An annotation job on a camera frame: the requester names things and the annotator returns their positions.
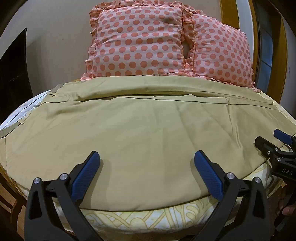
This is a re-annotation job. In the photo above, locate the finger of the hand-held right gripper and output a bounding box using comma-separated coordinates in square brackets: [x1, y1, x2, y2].
[254, 137, 281, 156]
[273, 129, 296, 146]

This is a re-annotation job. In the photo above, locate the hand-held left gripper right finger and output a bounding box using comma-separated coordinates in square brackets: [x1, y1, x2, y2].
[194, 150, 270, 241]

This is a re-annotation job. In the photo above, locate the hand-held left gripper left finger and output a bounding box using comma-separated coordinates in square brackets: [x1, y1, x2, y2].
[24, 151, 100, 241]

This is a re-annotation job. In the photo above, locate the beige duvet cover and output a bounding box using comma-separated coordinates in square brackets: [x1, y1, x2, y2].
[0, 76, 296, 212]

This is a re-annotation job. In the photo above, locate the person's right hand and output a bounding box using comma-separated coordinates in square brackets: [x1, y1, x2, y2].
[277, 185, 296, 217]

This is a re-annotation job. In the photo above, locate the yellow patterned bed sheet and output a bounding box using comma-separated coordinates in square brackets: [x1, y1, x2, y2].
[0, 91, 296, 238]

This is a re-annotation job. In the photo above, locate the pink polka dot pillow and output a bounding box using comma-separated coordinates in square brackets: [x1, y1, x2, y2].
[80, 1, 197, 81]
[180, 1, 263, 94]

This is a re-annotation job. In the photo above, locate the dark doorway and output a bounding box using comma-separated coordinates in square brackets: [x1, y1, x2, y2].
[0, 28, 34, 127]

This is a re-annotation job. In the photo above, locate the wooden bed frame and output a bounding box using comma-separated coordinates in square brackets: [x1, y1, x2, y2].
[0, 162, 31, 241]

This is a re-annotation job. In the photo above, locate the yellow door frame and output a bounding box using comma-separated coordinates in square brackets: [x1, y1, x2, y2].
[218, 0, 281, 105]

